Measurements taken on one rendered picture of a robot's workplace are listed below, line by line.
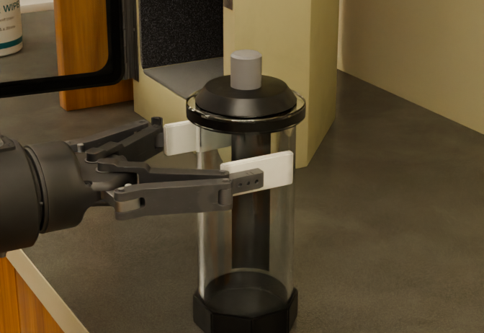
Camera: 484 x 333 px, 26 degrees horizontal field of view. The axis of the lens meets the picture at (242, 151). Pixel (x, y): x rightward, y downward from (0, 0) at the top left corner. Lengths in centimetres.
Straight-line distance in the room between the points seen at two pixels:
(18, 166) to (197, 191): 14
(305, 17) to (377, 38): 45
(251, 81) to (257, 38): 38
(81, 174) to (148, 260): 29
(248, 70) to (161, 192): 15
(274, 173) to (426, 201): 43
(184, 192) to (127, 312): 24
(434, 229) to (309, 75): 27
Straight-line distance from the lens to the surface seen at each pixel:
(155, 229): 122
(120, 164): 89
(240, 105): 91
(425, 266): 116
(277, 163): 91
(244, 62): 92
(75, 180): 86
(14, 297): 140
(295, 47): 133
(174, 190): 85
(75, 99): 163
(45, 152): 87
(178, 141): 99
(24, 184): 84
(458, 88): 163
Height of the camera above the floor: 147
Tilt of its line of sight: 21 degrees down
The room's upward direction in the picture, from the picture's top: straight up
